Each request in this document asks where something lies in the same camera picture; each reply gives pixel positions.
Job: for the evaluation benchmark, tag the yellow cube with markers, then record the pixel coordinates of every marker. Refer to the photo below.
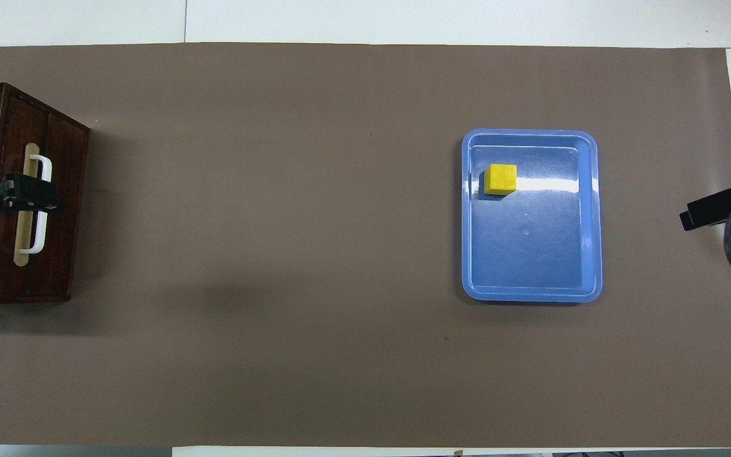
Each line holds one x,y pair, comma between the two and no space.
502,179

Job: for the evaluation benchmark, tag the blue plastic tray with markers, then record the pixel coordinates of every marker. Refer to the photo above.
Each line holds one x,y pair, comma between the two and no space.
530,254

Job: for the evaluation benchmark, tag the brown table mat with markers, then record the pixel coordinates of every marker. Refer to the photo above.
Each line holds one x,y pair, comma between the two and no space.
276,254

